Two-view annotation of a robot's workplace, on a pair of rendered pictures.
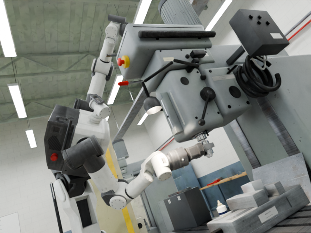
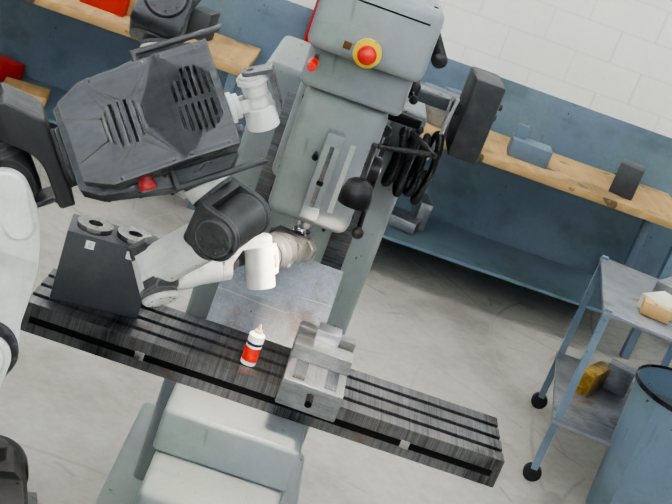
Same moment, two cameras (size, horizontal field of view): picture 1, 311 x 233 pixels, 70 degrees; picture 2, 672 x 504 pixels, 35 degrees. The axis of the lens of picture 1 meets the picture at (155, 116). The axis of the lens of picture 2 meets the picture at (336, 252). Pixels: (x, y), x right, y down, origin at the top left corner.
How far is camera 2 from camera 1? 2.25 m
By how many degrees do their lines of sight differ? 73
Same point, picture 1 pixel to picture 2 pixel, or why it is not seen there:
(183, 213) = (115, 284)
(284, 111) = (377, 212)
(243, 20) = (493, 109)
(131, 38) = (426, 53)
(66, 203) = (26, 247)
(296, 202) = not seen: hidden behind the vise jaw
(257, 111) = not seen: hidden behind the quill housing
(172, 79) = (378, 135)
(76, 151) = (247, 236)
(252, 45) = (466, 149)
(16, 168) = not seen: outside the picture
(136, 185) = (206, 279)
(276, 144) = (319, 235)
